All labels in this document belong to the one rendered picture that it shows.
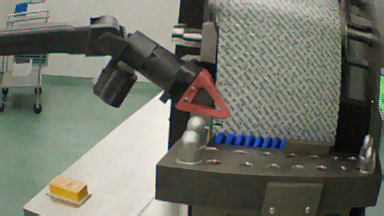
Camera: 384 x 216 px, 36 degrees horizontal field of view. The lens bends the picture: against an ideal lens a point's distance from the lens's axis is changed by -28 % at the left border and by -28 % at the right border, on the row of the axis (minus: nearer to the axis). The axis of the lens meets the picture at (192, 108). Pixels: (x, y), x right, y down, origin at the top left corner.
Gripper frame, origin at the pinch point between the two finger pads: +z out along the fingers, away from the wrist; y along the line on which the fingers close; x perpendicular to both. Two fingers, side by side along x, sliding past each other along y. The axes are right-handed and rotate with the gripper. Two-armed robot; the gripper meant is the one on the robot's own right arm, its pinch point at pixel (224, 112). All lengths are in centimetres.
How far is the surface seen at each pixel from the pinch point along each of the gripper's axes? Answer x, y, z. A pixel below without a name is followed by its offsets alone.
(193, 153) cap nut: -2.6, 17.9, 0.1
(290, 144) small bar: 4.0, 6.3, 12.1
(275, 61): 12.2, 0.2, 2.3
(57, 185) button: -26.0, 13.1, -15.9
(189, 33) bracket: 5.7, -8.1, -12.6
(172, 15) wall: -96, -556, -96
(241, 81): 5.7, 0.3, -0.6
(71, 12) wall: -149, -556, -199
